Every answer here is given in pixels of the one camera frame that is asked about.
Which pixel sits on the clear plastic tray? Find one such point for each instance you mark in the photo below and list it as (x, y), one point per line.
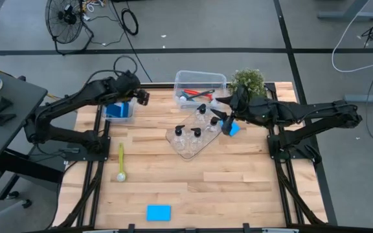
(186, 152)

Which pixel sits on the grey desk foot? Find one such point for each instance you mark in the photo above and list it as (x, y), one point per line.
(368, 98)
(348, 15)

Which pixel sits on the dark grey spatula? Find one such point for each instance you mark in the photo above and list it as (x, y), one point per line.
(207, 92)

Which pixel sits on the blue dish brush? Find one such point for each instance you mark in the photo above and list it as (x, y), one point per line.
(184, 96)

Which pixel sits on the black table frame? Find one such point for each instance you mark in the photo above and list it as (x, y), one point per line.
(160, 230)

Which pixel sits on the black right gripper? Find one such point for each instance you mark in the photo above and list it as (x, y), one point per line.
(246, 108)

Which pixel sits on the yellow-green dish brush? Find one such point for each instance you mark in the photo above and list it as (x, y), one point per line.
(121, 158)

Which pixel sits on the large clear plastic bin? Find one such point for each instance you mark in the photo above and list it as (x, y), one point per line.
(199, 77)

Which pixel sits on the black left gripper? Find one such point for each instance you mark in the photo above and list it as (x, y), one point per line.
(143, 97)

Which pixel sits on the black triangular part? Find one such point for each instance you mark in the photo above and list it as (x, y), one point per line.
(3, 105)
(3, 119)

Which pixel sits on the potted green plant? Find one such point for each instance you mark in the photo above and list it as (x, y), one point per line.
(249, 79)

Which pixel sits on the clear soap pump bottle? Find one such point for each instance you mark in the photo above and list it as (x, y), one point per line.
(195, 131)
(179, 130)
(201, 109)
(214, 120)

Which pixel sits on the red dish brush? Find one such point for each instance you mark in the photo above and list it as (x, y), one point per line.
(196, 93)

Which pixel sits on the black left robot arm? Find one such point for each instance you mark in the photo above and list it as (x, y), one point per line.
(86, 95)

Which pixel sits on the small clear plastic bin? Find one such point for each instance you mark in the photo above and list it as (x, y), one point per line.
(108, 120)

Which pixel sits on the black floor fan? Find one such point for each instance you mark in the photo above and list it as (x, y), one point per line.
(64, 19)

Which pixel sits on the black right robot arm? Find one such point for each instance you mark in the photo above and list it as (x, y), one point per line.
(303, 111)

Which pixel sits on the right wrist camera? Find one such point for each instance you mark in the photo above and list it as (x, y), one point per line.
(228, 127)

